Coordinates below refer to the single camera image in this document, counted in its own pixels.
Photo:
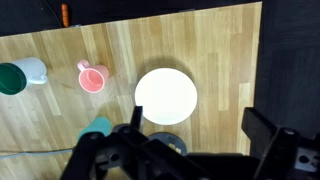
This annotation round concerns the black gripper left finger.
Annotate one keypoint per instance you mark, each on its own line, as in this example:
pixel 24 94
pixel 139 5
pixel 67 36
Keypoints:
pixel 136 116

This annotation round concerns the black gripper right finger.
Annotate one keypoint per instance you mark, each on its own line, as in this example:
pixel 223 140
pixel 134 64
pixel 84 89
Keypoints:
pixel 258 130

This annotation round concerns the blue translucent plastic cup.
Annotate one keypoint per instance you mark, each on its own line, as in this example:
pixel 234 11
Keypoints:
pixel 96 126

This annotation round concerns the white bowl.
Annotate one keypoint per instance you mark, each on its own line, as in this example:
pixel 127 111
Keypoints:
pixel 166 96

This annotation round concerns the pink plastic mug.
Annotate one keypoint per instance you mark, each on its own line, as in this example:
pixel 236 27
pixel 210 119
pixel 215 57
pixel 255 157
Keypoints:
pixel 90 80

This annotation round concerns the white mug green inside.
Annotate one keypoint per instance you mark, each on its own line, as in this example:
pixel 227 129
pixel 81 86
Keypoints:
pixel 31 71

